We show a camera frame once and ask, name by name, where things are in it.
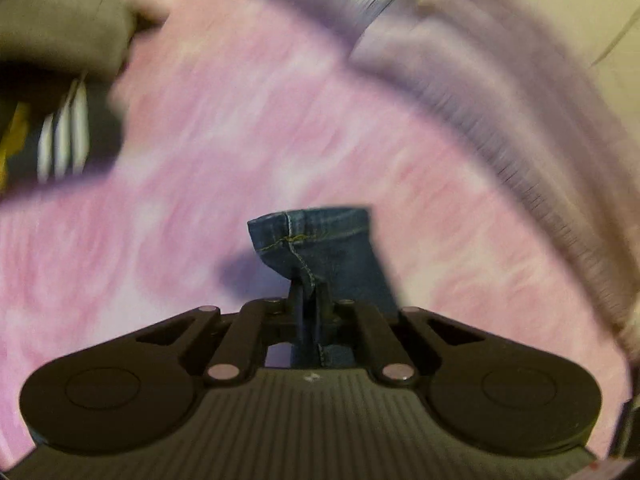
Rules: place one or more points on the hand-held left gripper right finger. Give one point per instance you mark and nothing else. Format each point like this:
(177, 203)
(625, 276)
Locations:
(322, 310)

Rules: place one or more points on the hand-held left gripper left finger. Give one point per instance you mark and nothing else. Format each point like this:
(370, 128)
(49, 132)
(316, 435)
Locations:
(298, 310)

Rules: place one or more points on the blue denim pants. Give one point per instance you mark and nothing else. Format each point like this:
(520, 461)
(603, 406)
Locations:
(325, 245)

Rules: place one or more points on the pink floral blanket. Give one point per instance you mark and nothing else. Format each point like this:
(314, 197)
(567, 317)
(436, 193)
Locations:
(250, 135)

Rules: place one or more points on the dark garment with white stripes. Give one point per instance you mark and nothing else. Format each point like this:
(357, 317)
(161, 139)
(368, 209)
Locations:
(100, 125)

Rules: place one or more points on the lilac striped duvet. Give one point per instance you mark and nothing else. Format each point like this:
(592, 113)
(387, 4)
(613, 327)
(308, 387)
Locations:
(450, 50)

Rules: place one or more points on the olive grey cloth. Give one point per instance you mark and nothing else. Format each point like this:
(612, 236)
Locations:
(60, 15)

